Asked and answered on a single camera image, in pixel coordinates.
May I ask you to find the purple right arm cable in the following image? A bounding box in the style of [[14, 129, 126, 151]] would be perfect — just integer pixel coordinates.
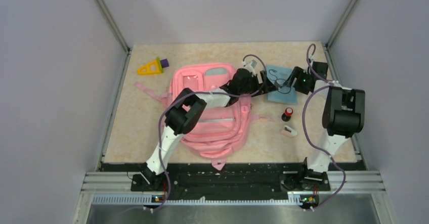
[[302, 43, 347, 211]]

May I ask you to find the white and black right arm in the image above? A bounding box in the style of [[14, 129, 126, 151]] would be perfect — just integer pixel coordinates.
[[285, 62, 366, 190]]

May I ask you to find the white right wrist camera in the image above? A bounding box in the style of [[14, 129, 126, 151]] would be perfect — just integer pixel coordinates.
[[307, 58, 315, 71]]

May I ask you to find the pink student backpack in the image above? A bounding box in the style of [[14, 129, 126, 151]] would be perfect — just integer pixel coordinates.
[[135, 63, 261, 170]]

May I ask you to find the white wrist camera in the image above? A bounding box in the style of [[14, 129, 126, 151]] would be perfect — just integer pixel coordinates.
[[242, 60, 258, 75], [307, 58, 315, 71]]

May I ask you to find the yellow and purple toy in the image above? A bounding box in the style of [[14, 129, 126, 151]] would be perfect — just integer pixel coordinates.
[[137, 57, 169, 75]]

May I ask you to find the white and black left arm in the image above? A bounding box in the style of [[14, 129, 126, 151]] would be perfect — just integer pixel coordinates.
[[140, 68, 274, 190]]

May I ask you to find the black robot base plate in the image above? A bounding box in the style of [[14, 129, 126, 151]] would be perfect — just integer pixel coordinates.
[[100, 162, 366, 201]]

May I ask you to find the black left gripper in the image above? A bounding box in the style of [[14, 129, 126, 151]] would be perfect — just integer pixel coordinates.
[[238, 71, 278, 97]]

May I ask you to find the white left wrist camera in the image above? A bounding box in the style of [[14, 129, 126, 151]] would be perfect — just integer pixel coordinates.
[[242, 60, 258, 75]]

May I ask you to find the aluminium frame rail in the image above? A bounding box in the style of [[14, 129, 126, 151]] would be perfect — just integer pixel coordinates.
[[72, 171, 398, 223]]

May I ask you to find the light blue thin booklet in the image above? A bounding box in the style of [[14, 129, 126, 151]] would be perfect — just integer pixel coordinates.
[[267, 65, 298, 105]]

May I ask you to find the pink and white eraser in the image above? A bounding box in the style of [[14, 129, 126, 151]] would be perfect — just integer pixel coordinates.
[[281, 125, 297, 138]]

